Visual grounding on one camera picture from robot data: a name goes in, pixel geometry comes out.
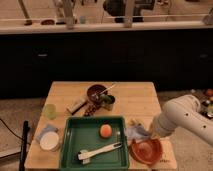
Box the light blue towel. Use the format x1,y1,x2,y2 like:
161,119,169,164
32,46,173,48
126,123,150,140

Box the red bowl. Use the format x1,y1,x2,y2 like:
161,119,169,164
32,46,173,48
129,139,163,166

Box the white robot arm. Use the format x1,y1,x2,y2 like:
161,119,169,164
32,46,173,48
150,95,213,147

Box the wooden stick in bowl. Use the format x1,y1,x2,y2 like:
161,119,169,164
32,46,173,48
99,83,116,95

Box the dark brown bowl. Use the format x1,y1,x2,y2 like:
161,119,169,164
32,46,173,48
87,84,106,102

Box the small dark cup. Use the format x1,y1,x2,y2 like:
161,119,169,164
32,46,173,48
102,95,115,110

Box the orange round fruit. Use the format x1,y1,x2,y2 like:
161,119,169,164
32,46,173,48
99,124,112,138

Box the green plastic tray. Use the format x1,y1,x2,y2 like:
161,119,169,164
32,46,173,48
59,116,129,171

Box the green translucent cup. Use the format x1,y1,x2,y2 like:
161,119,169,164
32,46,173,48
42,104,56,120

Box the blue cloth under container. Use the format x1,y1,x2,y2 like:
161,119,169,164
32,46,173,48
36,124,58,142

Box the white spatula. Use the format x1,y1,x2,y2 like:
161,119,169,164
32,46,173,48
78,142,122,160

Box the white round container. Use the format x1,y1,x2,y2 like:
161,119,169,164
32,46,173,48
40,132,60,151

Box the dark counter cabinet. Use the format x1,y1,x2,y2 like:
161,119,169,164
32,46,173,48
0,29,213,99

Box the black stand post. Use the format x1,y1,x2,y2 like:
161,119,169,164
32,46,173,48
19,121,30,171

